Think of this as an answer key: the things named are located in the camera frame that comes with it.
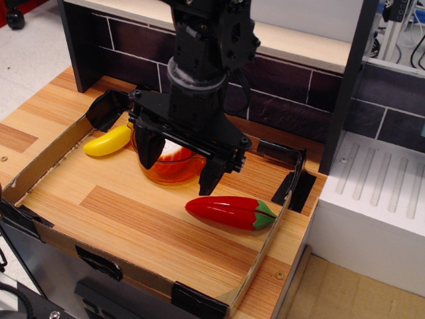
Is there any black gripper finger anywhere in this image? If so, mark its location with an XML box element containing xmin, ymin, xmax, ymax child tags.
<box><xmin>134</xmin><ymin>124</ymin><xmax>165</xmax><ymax>169</ymax></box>
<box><xmin>199</xmin><ymin>159</ymin><xmax>224</xmax><ymax>196</ymax></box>

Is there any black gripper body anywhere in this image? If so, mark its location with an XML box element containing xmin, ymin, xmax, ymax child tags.
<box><xmin>129</xmin><ymin>78</ymin><xmax>252</xmax><ymax>173</ymax></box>

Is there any orange white toy sushi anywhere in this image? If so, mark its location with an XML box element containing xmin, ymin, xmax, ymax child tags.
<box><xmin>153</xmin><ymin>140</ymin><xmax>192</xmax><ymax>175</ymax></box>

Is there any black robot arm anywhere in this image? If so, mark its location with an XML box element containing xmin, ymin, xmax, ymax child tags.
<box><xmin>129</xmin><ymin>1</ymin><xmax>260</xmax><ymax>195</ymax></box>

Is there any transparent orange plastic pot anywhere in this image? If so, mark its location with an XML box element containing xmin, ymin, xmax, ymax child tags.
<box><xmin>139</xmin><ymin>140</ymin><xmax>207</xmax><ymax>184</ymax></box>

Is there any cardboard fence with black tape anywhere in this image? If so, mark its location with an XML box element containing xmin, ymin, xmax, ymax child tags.
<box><xmin>1</xmin><ymin>84</ymin><xmax>323</xmax><ymax>318</ymax></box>

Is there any yellow toy banana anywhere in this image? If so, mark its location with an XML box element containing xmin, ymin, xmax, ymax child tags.
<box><xmin>83</xmin><ymin>124</ymin><xmax>132</xmax><ymax>157</ymax></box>

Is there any red toy chili pepper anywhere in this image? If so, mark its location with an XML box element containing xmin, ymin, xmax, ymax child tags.
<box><xmin>185</xmin><ymin>196</ymin><xmax>278</xmax><ymax>231</ymax></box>

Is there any black device lower left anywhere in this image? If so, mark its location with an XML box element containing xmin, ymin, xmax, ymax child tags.
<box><xmin>0</xmin><ymin>195</ymin><xmax>133</xmax><ymax>319</ymax></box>

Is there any white ridged sink block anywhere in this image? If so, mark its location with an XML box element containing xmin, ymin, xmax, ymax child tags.
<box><xmin>307</xmin><ymin>133</ymin><xmax>424</xmax><ymax>296</ymax></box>

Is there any black caster wheel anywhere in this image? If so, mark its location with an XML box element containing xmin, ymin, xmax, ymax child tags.
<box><xmin>6</xmin><ymin>8</ymin><xmax>25</xmax><ymax>30</ymax></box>

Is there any dark frame wooden shelf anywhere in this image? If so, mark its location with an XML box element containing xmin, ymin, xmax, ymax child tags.
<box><xmin>56</xmin><ymin>0</ymin><xmax>380</xmax><ymax>176</ymax></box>

